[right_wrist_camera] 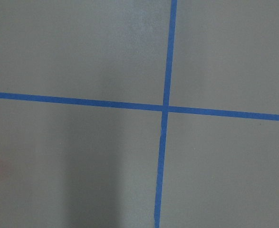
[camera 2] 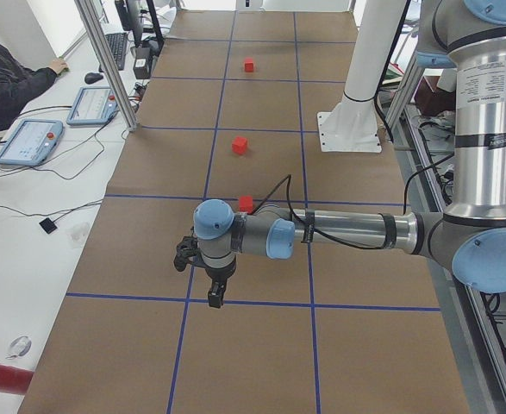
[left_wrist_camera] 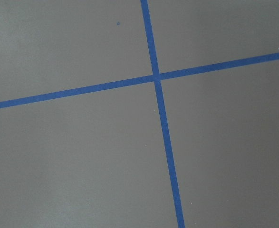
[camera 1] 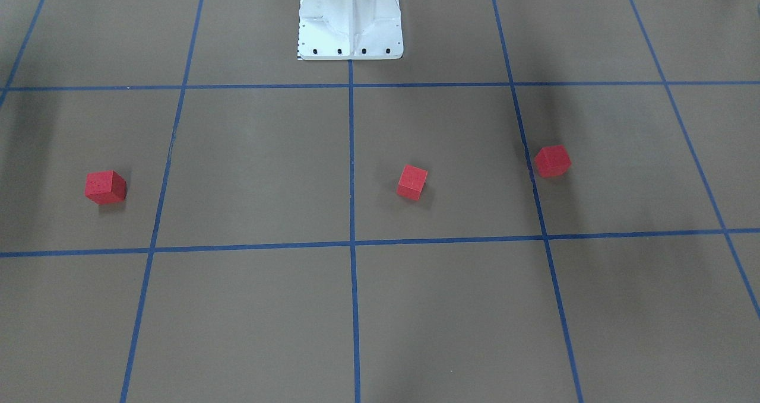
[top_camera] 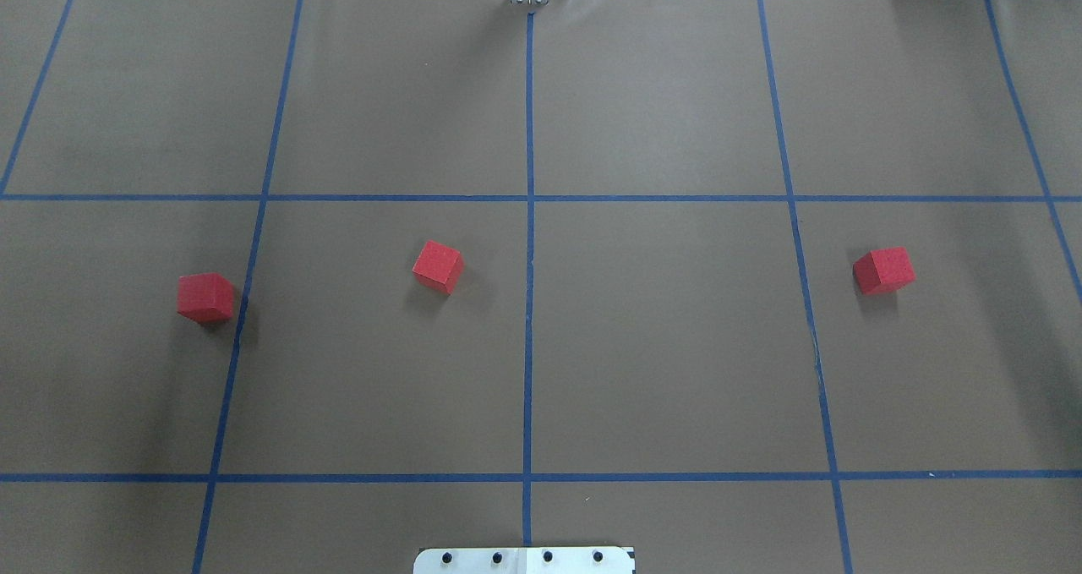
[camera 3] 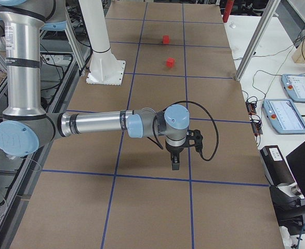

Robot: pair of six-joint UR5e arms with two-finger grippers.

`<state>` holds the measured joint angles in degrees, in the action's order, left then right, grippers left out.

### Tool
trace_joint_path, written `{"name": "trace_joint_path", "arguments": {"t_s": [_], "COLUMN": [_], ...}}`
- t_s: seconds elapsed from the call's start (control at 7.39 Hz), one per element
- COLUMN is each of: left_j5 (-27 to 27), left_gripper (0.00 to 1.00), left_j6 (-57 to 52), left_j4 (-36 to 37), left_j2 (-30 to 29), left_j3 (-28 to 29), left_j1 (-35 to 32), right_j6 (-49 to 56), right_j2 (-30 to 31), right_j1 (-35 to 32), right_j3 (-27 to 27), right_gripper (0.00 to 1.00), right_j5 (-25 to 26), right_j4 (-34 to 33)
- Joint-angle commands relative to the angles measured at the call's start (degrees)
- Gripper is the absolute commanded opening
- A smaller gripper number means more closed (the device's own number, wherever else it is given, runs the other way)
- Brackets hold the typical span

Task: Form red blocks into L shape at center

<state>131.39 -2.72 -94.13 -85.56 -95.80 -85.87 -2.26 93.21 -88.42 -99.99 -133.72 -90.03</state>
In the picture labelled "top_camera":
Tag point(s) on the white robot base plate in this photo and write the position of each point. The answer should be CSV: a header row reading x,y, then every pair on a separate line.
x,y
552,559

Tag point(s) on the red block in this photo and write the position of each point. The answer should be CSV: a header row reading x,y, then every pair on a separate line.
x,y
883,270
438,267
206,298

